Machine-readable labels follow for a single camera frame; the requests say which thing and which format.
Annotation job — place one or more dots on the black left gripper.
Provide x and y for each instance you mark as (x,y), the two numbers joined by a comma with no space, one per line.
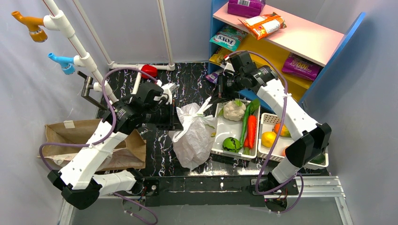
(171,114)

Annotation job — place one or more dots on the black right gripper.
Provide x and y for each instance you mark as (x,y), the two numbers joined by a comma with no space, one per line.
(221,87)

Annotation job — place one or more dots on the white plastic grocery bag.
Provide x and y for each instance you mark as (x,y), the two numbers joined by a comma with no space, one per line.
(193,144)

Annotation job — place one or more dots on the orange snack bag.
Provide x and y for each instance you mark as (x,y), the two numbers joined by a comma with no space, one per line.
(264,25)

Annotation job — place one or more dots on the purple snack bag top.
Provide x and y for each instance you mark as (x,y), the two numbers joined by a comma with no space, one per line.
(245,8)

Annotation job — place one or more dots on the purple snack bag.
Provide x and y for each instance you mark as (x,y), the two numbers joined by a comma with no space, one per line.
(213,77)
(300,67)
(245,8)

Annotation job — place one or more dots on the brown paper bag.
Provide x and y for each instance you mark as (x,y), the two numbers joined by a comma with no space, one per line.
(129,153)

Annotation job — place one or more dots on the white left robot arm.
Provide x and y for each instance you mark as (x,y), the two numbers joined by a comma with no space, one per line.
(77,181)

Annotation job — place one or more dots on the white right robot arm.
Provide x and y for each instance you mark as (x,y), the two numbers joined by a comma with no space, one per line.
(310,137)

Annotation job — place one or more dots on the purple snack bag bottom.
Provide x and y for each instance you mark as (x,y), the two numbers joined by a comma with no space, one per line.
(213,77)

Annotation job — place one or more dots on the green Fox's candy bag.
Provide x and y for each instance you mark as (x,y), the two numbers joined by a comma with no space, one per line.
(228,37)

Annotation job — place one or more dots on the purple snack bag right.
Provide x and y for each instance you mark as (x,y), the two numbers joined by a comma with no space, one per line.
(300,67)

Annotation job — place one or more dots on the yellow snack packet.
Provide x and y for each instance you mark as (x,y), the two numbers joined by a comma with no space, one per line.
(219,55)

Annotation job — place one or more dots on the white cauliflower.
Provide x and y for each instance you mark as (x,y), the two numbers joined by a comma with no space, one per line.
(234,110)

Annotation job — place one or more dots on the green chili pepper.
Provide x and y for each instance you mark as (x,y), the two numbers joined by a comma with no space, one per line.
(251,107)

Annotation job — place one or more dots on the red pepper toy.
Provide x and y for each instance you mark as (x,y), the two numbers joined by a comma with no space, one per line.
(149,70)

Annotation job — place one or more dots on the white vegetable basket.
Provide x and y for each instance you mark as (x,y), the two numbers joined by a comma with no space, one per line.
(228,128)

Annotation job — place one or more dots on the white fruit basket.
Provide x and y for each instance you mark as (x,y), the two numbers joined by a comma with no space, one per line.
(267,123)

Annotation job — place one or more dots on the green watermelon toy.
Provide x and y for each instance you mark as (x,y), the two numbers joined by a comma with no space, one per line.
(231,144)

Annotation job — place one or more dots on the orange carrot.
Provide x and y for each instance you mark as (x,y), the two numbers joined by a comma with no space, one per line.
(251,132)

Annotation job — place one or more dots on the dark metal hook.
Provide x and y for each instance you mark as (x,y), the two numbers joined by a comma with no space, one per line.
(87,87)

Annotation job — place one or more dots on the yellow lemon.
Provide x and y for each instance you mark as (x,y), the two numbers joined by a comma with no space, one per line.
(268,138)

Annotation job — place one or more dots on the red green mango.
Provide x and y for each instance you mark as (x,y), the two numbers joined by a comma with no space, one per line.
(284,132)

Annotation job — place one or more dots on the colourful wooden shelf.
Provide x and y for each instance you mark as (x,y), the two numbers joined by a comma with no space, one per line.
(304,38)

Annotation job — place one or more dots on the blue pipe hook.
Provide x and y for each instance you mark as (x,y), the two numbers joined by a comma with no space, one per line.
(66,63)

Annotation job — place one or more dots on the green avocado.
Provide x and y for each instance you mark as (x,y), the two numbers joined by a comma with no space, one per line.
(319,160)

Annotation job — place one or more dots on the white pvc pipe rack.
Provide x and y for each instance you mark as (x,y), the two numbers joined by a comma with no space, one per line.
(57,20)

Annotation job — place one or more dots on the orange pipe hook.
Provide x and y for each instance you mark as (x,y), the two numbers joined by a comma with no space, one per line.
(33,25)

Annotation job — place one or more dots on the aluminium base frame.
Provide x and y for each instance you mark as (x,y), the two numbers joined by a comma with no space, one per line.
(220,200)

